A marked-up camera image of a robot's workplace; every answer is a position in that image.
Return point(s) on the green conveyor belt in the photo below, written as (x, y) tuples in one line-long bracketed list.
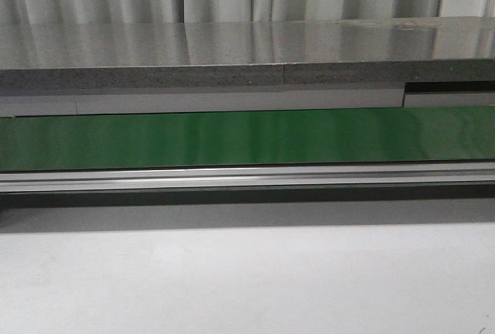
[(128, 141)]

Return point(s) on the grey stone counter slab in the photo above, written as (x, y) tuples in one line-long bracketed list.
[(72, 59)]

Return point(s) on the aluminium conveyor side rail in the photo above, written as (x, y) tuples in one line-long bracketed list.
[(233, 177)]

